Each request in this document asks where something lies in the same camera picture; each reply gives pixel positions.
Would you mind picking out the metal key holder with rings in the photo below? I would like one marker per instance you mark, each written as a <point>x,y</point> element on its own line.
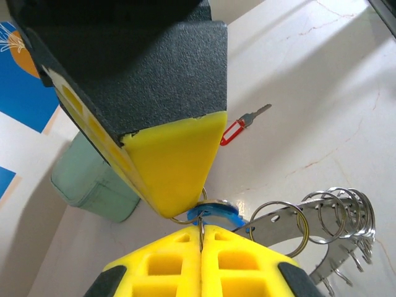
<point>287,227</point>

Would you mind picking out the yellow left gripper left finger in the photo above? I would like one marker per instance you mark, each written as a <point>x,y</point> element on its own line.
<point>161,266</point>

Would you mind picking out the blue floral wall poster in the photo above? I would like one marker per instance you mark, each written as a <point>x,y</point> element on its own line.
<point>18,99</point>

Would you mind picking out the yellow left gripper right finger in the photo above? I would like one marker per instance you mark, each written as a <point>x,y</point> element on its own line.
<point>241,266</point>

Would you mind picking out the key with blue tag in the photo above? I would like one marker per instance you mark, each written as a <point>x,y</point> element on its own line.
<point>191,215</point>

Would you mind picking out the key with red tag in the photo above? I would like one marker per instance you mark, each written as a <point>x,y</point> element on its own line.
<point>230,136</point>

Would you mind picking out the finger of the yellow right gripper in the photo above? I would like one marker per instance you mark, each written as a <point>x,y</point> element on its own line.
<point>139,92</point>

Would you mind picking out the mint green zip pouch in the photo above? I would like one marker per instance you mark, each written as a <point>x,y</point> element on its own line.
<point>92,191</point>

